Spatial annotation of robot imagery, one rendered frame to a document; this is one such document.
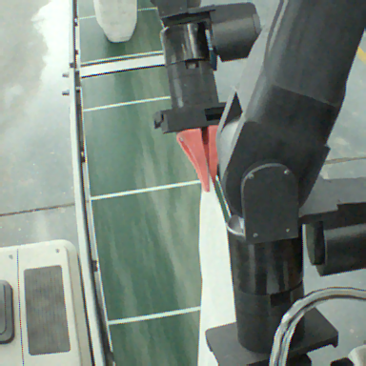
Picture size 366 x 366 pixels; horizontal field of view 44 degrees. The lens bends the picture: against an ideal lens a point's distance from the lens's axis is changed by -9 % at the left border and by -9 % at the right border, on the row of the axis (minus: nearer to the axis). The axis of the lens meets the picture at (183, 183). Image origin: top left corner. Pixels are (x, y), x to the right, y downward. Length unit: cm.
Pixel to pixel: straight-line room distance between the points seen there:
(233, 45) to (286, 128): 29
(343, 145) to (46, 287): 148
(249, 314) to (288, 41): 20
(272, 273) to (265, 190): 8
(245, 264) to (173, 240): 102
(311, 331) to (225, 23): 36
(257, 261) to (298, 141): 10
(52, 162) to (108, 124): 53
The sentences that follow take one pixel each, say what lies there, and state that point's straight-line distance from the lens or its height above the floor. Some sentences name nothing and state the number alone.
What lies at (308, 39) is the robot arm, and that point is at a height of 136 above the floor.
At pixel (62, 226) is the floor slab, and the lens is 190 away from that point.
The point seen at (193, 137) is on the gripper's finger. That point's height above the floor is 112.
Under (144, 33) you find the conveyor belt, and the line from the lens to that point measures 217.
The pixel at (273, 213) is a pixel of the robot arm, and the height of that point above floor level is 127.
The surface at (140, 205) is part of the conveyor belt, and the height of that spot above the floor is 38.
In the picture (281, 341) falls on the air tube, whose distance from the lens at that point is 17.
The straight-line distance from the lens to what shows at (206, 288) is 71.
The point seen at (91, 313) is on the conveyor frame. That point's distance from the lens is 121.
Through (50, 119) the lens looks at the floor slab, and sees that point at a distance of 236.
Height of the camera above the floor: 150
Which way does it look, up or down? 49 degrees down
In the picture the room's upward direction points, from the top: straight up
